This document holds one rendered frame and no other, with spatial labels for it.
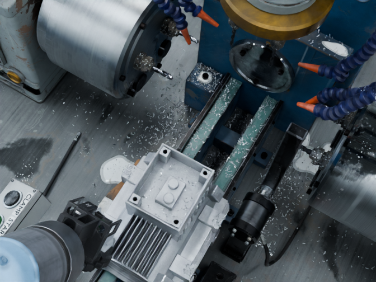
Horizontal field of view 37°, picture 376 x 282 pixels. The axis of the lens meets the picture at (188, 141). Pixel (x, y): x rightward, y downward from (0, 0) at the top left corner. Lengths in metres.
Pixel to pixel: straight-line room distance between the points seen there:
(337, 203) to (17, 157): 0.72
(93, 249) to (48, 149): 0.57
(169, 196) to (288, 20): 0.33
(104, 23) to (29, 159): 0.42
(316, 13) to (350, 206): 0.35
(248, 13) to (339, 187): 0.35
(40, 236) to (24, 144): 0.70
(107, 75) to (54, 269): 0.52
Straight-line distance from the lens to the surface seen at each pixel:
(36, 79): 1.33
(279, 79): 1.20
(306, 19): 0.88
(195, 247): 0.98
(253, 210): 1.04
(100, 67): 1.10
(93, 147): 1.34
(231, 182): 1.17
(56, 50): 1.15
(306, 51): 1.11
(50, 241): 0.69
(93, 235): 0.81
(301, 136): 0.87
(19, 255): 0.63
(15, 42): 1.22
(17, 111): 1.41
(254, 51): 1.17
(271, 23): 0.86
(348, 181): 1.01
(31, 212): 1.03
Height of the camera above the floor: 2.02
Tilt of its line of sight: 65 degrees down
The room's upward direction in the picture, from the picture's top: 6 degrees clockwise
